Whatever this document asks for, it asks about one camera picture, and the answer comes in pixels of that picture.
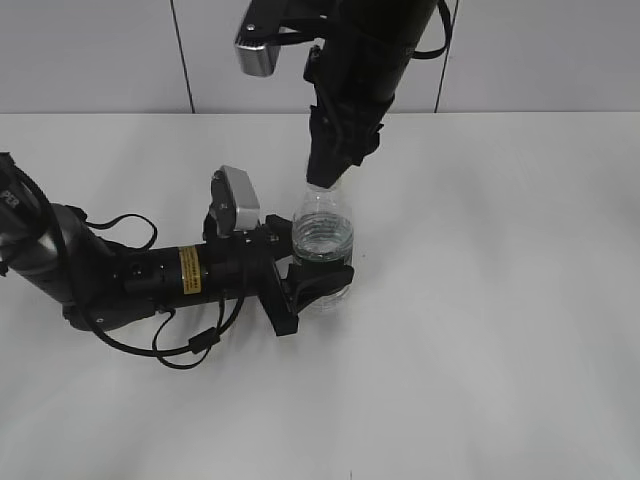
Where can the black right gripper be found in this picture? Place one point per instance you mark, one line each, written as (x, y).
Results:
(343, 134)

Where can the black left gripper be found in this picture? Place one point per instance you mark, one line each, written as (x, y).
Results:
(245, 264)

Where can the clear Cestbon water bottle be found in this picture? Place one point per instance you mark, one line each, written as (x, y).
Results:
(323, 231)

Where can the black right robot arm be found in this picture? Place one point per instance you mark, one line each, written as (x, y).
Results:
(356, 72)

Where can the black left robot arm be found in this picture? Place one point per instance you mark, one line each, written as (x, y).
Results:
(58, 250)

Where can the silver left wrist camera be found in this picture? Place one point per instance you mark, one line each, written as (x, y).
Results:
(234, 203)

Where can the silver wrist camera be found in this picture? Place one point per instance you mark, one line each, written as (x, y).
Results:
(269, 25)
(234, 203)

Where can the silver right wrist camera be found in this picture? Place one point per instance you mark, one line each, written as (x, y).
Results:
(269, 25)

